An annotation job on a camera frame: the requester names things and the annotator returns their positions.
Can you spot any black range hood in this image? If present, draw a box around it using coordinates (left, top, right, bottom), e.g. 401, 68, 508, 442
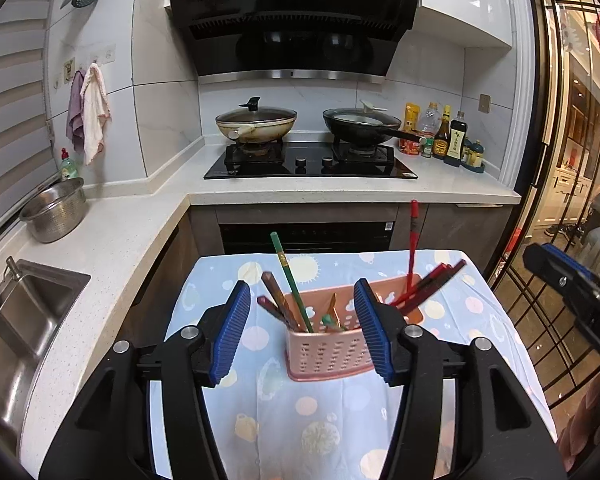
165, 0, 423, 86

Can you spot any window blind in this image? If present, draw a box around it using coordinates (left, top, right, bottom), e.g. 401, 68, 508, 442
0, 0, 76, 256

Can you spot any white hanging towel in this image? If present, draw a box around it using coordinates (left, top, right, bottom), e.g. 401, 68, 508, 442
80, 62, 112, 166

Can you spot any seasoning jar set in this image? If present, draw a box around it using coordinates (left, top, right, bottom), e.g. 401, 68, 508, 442
462, 139, 486, 168

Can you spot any clear plastic bottle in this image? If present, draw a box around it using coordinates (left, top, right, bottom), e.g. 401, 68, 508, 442
417, 102, 441, 156

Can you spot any glass lid with black handle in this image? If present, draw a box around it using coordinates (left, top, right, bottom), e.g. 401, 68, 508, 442
216, 97, 297, 127

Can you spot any yellow cap sauce bottle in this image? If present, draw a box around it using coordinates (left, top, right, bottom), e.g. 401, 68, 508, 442
433, 105, 453, 160

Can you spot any steel colander bowl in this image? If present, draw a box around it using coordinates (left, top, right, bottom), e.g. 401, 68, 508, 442
19, 177, 88, 244

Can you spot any steel sink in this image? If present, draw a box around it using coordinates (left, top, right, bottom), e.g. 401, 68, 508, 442
0, 259, 92, 456

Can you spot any black built-in oven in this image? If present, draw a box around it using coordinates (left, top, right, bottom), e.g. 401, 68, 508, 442
219, 220, 396, 256

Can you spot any purple hanging towel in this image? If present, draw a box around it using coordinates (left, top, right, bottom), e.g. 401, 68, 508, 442
66, 70, 86, 153

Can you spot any dark red chopstick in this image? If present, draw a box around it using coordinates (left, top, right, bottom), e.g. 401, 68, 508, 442
402, 267, 461, 313
397, 260, 467, 311

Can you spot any pink patterned clothing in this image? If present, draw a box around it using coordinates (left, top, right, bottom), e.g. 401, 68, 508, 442
555, 365, 600, 480

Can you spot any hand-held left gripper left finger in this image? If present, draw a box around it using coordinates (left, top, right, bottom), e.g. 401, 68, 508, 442
37, 280, 252, 480

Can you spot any black gas stove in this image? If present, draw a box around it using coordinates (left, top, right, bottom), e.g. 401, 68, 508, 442
203, 141, 419, 181

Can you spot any pink perforated utensil holder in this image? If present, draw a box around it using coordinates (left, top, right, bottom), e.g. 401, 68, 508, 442
257, 272, 426, 382

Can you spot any dark soy sauce bottle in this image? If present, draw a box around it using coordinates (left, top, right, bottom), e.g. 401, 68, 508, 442
444, 111, 470, 166

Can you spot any beige wok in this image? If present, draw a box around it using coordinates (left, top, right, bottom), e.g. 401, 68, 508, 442
215, 110, 298, 143

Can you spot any blue planet print cloth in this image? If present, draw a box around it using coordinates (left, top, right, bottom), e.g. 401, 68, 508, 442
147, 249, 561, 480

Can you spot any green dish soap bottle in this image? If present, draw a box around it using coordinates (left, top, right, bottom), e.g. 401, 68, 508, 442
60, 148, 80, 181

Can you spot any black wok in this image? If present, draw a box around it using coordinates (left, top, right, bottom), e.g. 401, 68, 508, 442
322, 110, 428, 145

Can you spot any glass sliding door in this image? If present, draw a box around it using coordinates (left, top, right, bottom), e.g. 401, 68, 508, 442
490, 0, 600, 411

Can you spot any glass lid with white handle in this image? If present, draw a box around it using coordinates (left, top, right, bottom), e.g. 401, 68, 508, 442
324, 100, 402, 128

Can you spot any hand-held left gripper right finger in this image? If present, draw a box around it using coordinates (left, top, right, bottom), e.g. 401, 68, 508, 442
353, 278, 568, 480

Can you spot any brown chopstick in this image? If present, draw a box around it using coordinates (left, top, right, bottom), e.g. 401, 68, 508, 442
256, 296, 293, 326
261, 271, 303, 333

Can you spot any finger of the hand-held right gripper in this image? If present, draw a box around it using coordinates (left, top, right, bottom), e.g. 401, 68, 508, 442
522, 242, 598, 301

